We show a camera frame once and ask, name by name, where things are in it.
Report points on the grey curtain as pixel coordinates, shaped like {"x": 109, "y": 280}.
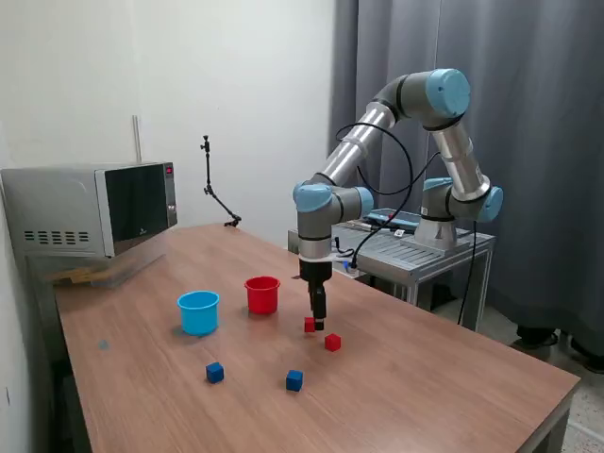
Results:
{"x": 542, "y": 141}

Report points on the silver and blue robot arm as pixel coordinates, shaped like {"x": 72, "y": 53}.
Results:
{"x": 351, "y": 151}

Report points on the blue plastic cup bin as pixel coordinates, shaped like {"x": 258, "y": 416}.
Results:
{"x": 198, "y": 316}

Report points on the silver microwave oven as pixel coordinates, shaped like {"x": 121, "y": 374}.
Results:
{"x": 56, "y": 207}

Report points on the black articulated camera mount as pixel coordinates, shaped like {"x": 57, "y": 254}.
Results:
{"x": 208, "y": 174}

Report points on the wooden blocks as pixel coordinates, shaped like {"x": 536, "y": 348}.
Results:
{"x": 71, "y": 277}

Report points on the red plastic cup bin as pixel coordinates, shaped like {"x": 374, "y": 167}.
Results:
{"x": 262, "y": 302}

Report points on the white wall pipe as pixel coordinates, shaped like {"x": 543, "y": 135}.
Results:
{"x": 137, "y": 141}

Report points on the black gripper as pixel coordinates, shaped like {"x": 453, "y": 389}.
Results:
{"x": 315, "y": 273}

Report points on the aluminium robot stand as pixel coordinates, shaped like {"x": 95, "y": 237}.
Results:
{"x": 424, "y": 257}

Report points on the blue teach pendant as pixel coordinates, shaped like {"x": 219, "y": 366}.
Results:
{"x": 401, "y": 218}

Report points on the clear plastic box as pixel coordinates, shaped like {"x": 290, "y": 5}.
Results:
{"x": 132, "y": 269}

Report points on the grey round sticker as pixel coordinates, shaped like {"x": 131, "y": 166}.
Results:
{"x": 103, "y": 345}

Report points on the blue cube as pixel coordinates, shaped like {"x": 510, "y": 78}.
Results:
{"x": 214, "y": 374}
{"x": 294, "y": 381}

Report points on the red cube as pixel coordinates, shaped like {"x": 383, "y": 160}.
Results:
{"x": 332, "y": 343}
{"x": 309, "y": 325}

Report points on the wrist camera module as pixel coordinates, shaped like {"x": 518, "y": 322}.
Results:
{"x": 351, "y": 266}

